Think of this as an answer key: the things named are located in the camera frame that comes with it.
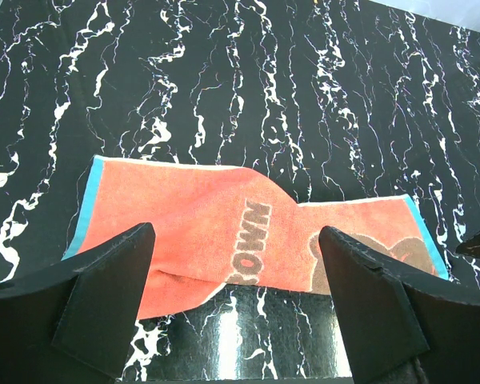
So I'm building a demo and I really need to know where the orange patterned towel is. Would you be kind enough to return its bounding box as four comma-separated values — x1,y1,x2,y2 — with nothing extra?
66,156,449,319

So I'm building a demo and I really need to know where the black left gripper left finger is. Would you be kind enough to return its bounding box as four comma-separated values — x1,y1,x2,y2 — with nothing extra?
0,223,155,378

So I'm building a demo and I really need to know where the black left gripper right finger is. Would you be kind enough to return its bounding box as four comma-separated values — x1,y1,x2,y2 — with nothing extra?
319,226,480,383

